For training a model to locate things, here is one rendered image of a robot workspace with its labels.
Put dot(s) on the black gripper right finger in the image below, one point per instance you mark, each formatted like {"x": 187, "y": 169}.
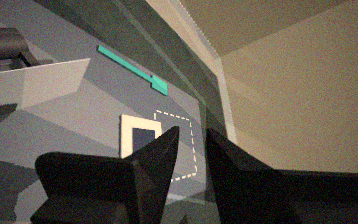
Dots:
{"x": 247, "y": 191}

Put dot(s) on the cream square tile with dark blue centre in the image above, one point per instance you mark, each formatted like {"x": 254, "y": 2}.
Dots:
{"x": 137, "y": 133}

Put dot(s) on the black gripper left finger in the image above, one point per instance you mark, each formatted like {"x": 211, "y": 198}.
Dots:
{"x": 141, "y": 180}

